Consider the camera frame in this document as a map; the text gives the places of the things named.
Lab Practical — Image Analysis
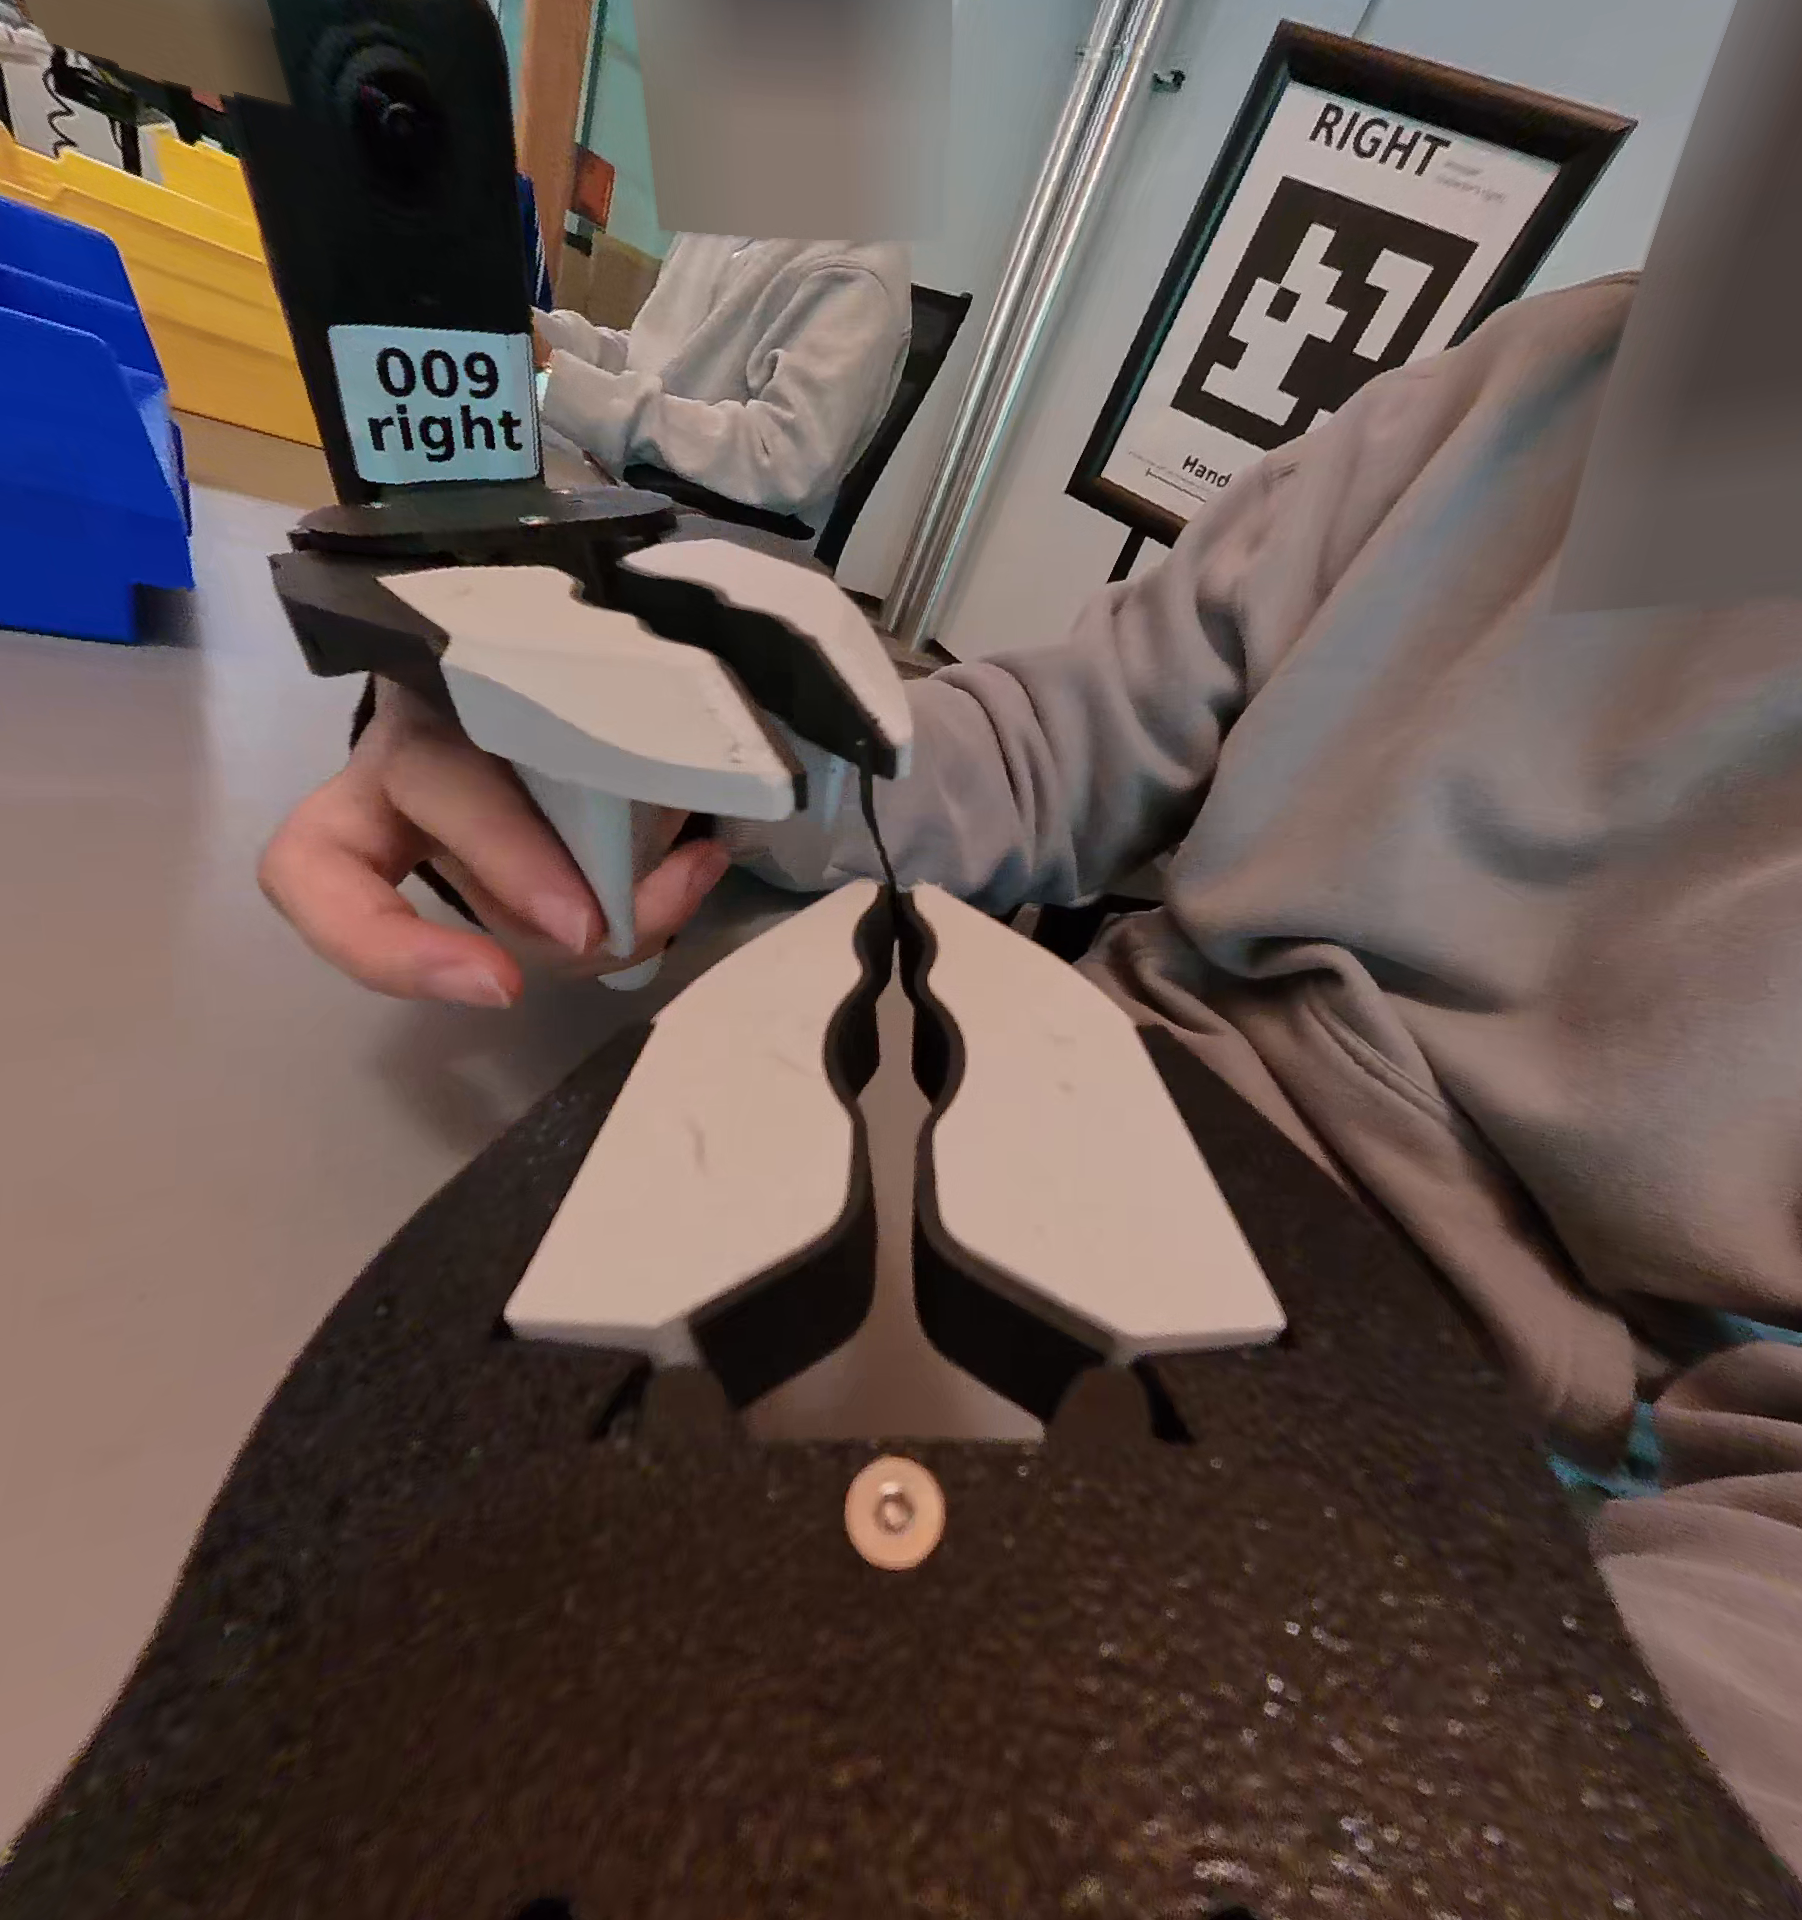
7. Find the person's right forearm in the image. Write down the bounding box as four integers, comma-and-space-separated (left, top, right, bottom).
713, 273, 1645, 962

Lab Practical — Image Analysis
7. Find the black office chair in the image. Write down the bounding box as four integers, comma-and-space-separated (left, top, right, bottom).
816, 286, 977, 579

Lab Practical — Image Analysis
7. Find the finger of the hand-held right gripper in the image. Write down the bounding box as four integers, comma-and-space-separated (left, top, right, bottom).
380, 556, 816, 994
581, 535, 918, 777

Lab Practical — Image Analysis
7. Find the person's right hand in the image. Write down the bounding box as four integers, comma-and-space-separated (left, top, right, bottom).
256, 684, 735, 1011

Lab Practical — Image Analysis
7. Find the grey desk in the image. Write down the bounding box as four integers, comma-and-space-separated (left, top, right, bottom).
0, 406, 1188, 1893

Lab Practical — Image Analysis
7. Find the wooden post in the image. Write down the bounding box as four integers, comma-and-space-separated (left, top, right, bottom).
519, 0, 604, 294

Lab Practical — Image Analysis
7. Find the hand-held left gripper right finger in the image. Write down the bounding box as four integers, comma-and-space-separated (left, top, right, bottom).
899, 883, 1288, 1422

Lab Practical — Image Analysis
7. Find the person's grey hoodie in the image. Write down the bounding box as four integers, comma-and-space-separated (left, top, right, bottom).
1080, 271, 1802, 1501

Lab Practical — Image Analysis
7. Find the blue storage bin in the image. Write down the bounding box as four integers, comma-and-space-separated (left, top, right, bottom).
0, 173, 147, 324
0, 292, 195, 647

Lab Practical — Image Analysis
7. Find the thin black wire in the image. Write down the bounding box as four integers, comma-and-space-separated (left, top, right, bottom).
854, 741, 908, 902

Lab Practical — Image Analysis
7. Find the yellow storage bin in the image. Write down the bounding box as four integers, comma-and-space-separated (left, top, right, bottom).
0, 119, 319, 450
152, 128, 265, 227

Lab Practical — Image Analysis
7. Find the shiny metal pole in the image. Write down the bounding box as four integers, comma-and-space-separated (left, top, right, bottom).
884, 0, 1165, 637

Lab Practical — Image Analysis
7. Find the framed black-and-white marker sign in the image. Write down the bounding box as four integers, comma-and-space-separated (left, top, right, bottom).
1065, 17, 1642, 546

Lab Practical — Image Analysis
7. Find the person's grey pants leg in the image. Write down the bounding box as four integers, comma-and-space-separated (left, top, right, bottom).
1590, 1474, 1802, 1920

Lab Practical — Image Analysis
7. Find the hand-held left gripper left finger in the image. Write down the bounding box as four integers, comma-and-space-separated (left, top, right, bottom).
501, 883, 899, 1415

